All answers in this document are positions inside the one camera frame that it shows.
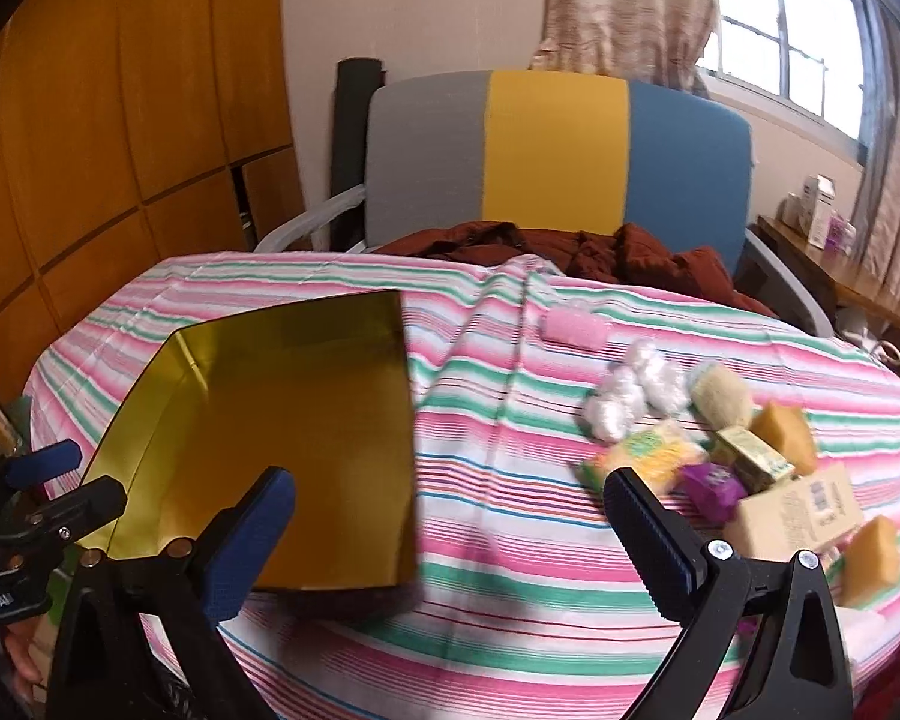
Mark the wooden wardrobe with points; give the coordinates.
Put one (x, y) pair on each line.
(131, 131)

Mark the wooden desk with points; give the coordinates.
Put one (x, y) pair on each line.
(833, 279)

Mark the window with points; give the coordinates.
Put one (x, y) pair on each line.
(809, 54)

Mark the yellow green cracker packet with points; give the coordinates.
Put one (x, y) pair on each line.
(656, 454)

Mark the orange sponge block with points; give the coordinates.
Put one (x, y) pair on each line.
(871, 562)
(786, 429)

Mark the cream cardboard box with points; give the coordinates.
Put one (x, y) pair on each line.
(810, 513)

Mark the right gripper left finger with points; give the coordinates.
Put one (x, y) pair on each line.
(234, 549)

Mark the white plastic ball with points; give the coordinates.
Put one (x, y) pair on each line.
(622, 384)
(664, 382)
(609, 418)

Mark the person's left hand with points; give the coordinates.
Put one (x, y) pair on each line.
(19, 640)

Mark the dark red jacket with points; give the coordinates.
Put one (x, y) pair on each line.
(630, 256)

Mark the purple box on desk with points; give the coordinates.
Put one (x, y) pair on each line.
(840, 235)

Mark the purple snack packet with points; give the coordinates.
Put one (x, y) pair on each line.
(713, 489)

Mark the grey yellow blue chair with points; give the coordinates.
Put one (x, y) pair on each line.
(560, 151)

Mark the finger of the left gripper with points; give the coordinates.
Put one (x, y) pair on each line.
(42, 465)
(80, 512)

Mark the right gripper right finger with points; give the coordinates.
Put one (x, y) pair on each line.
(662, 546)

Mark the patterned beige curtain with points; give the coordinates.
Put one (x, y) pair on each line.
(651, 41)

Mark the white milk carton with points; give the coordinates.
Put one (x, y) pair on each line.
(816, 209)

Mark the cream loofah sponge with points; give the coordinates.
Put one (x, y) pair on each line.
(722, 398)

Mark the green yellow small carton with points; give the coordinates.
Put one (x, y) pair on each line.
(755, 463)

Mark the striped pink green tablecloth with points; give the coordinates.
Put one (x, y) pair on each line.
(530, 607)

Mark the pink hair roller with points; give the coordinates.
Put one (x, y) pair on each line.
(576, 328)

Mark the gold tin box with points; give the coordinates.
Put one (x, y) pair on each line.
(320, 388)

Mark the right beige curtain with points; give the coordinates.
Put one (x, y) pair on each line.
(877, 211)

